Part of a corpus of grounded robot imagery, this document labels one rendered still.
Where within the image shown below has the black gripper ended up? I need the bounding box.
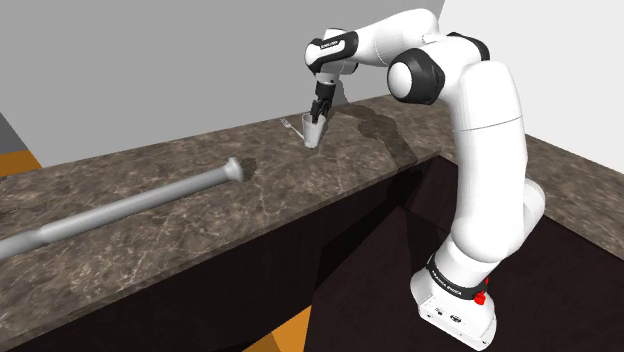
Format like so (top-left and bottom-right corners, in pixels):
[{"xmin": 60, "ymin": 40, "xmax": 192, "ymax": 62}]
[{"xmin": 309, "ymin": 80, "xmax": 337, "ymax": 124}]

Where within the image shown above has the white cup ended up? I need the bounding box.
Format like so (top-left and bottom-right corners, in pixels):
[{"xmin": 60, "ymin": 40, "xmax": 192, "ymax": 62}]
[{"xmin": 301, "ymin": 112, "xmax": 327, "ymax": 149}]

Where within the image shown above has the silver fork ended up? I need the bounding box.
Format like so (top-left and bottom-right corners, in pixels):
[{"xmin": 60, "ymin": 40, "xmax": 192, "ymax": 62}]
[{"xmin": 280, "ymin": 117, "xmax": 305, "ymax": 140}]

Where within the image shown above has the long grey metal rod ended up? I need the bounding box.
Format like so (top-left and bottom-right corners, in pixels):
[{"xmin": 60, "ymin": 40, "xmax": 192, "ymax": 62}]
[{"xmin": 0, "ymin": 156, "xmax": 245, "ymax": 261}]

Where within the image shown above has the dark robot stand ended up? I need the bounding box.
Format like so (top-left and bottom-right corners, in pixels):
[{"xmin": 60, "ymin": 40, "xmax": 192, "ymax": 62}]
[{"xmin": 303, "ymin": 154, "xmax": 624, "ymax": 352}]

